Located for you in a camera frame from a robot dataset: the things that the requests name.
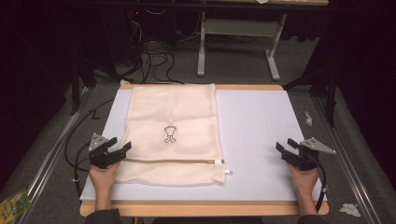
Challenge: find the wooden table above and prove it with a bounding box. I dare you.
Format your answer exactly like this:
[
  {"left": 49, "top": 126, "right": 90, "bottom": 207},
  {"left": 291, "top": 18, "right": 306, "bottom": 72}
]
[{"left": 78, "top": 83, "right": 331, "bottom": 218}]

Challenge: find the black metal stand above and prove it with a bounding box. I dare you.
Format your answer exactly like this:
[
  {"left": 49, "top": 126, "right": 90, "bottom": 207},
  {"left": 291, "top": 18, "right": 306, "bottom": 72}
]
[
  {"left": 68, "top": 52, "right": 98, "bottom": 117},
  {"left": 281, "top": 60, "right": 338, "bottom": 129}
]

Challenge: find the white desk frame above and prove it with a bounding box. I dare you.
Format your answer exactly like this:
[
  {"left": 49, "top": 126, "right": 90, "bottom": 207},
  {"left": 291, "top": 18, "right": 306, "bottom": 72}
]
[{"left": 196, "top": 10, "right": 288, "bottom": 82}]

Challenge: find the person's right hand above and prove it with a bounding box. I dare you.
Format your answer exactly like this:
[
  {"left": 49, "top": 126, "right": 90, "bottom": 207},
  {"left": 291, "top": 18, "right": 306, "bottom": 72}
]
[{"left": 286, "top": 162, "right": 320, "bottom": 201}]

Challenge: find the tangle of black cables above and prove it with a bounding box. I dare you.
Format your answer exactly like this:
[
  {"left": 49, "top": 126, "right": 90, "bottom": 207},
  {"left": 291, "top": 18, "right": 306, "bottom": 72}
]
[{"left": 124, "top": 38, "right": 185, "bottom": 85}]

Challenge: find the person's left hand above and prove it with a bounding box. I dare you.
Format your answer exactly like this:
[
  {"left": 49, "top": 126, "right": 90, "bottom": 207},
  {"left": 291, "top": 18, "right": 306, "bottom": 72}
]
[{"left": 88, "top": 161, "right": 122, "bottom": 196}]

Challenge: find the left hand-held gripper cable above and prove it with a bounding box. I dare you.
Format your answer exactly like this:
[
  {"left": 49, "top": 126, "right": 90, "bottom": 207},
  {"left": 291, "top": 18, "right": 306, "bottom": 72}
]
[{"left": 73, "top": 141, "right": 93, "bottom": 197}]

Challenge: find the hand-held gripper cable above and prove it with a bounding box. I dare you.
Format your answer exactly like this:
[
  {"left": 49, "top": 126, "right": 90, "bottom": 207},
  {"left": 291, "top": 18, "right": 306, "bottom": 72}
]
[
  {"left": 311, "top": 158, "right": 329, "bottom": 213},
  {"left": 73, "top": 141, "right": 93, "bottom": 197}
]

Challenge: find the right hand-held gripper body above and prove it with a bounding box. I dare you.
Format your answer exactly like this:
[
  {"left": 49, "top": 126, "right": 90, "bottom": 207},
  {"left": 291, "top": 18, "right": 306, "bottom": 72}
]
[{"left": 281, "top": 136, "right": 337, "bottom": 172}]

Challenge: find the white board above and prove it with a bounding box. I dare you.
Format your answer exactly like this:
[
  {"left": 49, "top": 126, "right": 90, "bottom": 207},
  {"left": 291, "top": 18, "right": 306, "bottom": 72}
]
[{"left": 79, "top": 88, "right": 328, "bottom": 203}]

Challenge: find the right hand-held gripper cable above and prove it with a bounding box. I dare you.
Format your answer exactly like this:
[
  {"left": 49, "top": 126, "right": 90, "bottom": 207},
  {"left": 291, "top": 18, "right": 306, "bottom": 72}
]
[{"left": 311, "top": 158, "right": 329, "bottom": 213}]

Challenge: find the metal floor rail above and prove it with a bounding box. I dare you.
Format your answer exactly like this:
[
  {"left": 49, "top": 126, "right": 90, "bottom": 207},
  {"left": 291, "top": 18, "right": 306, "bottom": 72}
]
[
  {"left": 12, "top": 86, "right": 92, "bottom": 224},
  {"left": 311, "top": 95, "right": 383, "bottom": 224}
]

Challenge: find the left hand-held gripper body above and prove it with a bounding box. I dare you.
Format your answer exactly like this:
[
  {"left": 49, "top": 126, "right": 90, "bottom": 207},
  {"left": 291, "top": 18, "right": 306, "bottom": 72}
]
[{"left": 88, "top": 133, "right": 122, "bottom": 170}]

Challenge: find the long black floor cable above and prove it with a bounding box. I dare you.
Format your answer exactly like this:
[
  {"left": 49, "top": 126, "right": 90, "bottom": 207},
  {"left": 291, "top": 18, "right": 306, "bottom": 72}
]
[{"left": 64, "top": 98, "right": 116, "bottom": 173}]

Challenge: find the cream mesh laundry bag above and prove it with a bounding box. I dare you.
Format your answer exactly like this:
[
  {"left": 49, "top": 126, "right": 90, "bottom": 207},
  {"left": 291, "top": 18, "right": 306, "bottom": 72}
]
[{"left": 114, "top": 82, "right": 234, "bottom": 188}]

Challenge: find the crumpled white paper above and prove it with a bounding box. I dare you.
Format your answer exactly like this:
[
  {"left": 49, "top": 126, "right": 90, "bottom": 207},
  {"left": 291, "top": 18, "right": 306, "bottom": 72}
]
[{"left": 338, "top": 203, "right": 362, "bottom": 218}]

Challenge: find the green printed packet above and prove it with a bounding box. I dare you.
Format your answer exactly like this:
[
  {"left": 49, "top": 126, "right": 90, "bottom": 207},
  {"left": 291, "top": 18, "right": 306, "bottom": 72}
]
[{"left": 0, "top": 188, "right": 34, "bottom": 221}]

